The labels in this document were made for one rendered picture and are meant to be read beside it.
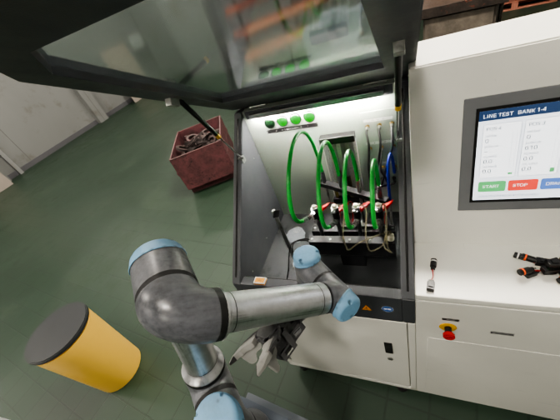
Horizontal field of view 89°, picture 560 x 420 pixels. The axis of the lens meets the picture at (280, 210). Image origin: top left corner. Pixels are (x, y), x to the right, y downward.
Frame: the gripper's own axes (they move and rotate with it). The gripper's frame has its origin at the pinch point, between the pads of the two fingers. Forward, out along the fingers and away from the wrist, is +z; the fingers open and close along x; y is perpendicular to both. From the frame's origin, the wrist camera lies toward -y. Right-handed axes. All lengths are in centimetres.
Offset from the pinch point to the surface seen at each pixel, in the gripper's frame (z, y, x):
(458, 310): -55, 35, -22
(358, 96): -85, -37, -15
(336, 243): -61, 6, 13
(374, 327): -50, 40, 11
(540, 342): -64, 57, -34
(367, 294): -46, 20, -1
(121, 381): 27, 26, 184
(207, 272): -71, 10, 192
